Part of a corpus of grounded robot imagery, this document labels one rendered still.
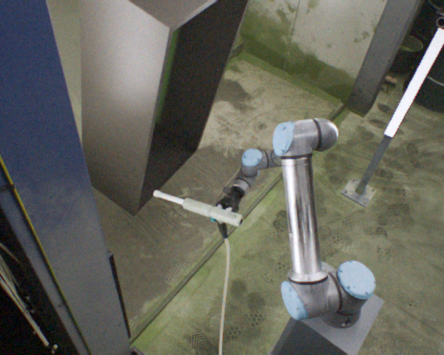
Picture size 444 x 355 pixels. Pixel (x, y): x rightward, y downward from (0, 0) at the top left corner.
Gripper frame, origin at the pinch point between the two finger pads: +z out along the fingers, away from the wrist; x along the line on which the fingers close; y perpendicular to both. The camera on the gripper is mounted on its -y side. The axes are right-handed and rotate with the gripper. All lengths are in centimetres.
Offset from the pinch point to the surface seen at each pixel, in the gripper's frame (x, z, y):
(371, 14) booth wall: -17, -205, -4
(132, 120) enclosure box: 26, 6, -56
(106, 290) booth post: -7, 67, -50
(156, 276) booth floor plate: 41, 16, 55
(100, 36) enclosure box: 30, 3, -90
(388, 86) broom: -31, -248, 83
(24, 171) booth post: -19, 73, -109
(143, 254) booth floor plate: 56, 8, 53
